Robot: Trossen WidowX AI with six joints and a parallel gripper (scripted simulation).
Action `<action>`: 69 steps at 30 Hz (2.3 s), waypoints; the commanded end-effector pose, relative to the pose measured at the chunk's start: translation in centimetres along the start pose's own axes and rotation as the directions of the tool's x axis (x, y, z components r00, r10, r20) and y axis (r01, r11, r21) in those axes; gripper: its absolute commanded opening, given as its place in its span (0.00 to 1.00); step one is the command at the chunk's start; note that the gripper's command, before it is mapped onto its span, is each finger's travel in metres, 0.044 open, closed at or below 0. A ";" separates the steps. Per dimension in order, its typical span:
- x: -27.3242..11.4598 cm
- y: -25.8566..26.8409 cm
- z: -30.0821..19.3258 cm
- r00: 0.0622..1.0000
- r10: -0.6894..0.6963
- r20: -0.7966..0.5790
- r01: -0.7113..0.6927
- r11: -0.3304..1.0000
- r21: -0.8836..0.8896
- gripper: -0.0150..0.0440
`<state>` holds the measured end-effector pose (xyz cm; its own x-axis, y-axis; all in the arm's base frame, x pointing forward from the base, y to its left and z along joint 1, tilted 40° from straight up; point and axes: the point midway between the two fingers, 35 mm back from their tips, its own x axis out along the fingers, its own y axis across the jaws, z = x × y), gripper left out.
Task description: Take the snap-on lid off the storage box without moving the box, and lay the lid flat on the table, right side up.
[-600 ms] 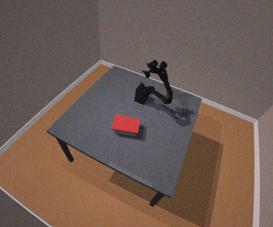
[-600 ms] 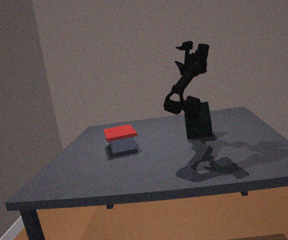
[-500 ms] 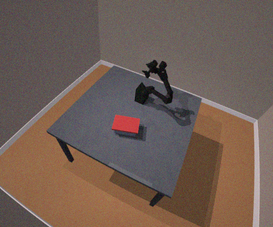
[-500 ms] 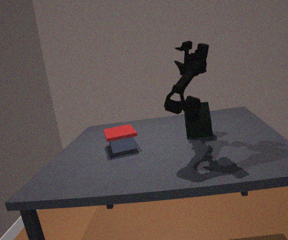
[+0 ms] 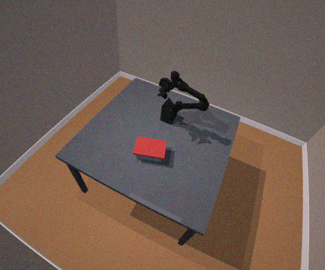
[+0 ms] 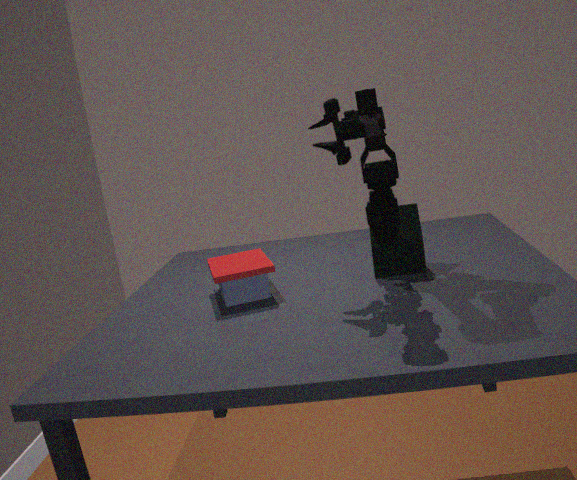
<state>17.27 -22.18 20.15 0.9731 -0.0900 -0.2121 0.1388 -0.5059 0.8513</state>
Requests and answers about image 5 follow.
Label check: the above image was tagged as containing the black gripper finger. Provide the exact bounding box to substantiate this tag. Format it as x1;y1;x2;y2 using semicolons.
157;91;166;96
159;82;168;92

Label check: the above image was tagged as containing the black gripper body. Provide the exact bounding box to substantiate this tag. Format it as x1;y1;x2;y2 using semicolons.
162;78;175;99

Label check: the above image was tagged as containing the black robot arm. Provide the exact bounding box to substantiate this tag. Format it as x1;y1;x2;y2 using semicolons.
167;71;209;115

